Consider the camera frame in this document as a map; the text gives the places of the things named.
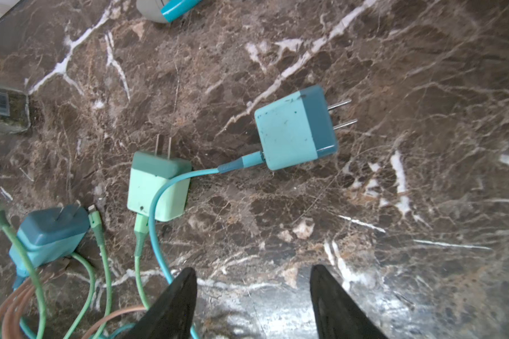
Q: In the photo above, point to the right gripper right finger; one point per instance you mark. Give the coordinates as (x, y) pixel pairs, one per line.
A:
(336, 313)

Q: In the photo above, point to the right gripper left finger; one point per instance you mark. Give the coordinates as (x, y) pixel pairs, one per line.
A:
(171, 316)

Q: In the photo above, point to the green charger plug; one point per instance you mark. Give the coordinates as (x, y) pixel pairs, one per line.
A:
(150, 170)

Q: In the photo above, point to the teal charger plug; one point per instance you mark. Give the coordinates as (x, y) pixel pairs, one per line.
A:
(53, 233)
(298, 128)

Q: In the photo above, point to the glass spice jar black lid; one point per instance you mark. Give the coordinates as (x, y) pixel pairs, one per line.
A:
(14, 111)

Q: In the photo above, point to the teal utility knife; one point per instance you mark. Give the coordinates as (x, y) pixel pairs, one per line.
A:
(162, 11)

